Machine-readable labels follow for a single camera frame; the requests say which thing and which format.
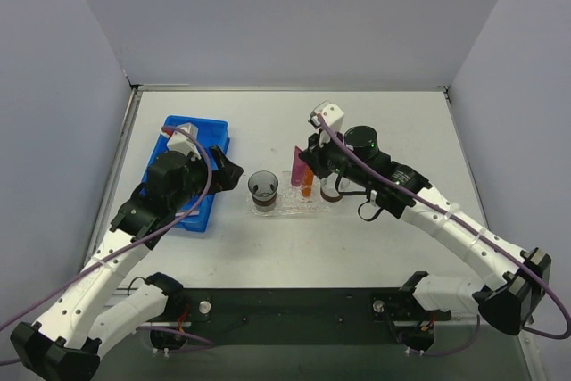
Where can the clear textured oval tray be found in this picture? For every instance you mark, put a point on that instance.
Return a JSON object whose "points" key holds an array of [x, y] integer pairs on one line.
{"points": [[290, 201]]}

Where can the clear cup brown base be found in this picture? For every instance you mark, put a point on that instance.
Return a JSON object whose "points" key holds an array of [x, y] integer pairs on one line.
{"points": [[328, 189]]}

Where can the blue plastic bin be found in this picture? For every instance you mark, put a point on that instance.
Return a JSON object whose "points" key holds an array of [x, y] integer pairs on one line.
{"points": [[210, 132]]}

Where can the pink toothpaste tube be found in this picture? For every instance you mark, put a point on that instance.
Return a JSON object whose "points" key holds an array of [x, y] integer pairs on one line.
{"points": [[298, 168]]}

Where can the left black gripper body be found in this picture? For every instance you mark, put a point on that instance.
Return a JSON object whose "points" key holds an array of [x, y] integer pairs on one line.
{"points": [[214, 166]]}

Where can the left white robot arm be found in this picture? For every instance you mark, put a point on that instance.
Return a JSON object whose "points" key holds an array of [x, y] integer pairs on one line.
{"points": [[68, 341]]}

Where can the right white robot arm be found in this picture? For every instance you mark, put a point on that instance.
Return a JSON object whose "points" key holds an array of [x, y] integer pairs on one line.
{"points": [[508, 282]]}

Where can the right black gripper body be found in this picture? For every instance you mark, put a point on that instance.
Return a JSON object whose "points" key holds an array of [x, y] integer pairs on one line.
{"points": [[318, 154]]}

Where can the orange toothpaste tube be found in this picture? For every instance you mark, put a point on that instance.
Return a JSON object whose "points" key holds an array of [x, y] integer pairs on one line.
{"points": [[307, 183]]}

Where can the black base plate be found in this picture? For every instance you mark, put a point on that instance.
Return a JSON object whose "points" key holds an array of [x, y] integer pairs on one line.
{"points": [[296, 316]]}

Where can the dark tinted cup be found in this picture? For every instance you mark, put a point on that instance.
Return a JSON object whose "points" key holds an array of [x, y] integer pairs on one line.
{"points": [[263, 186]]}

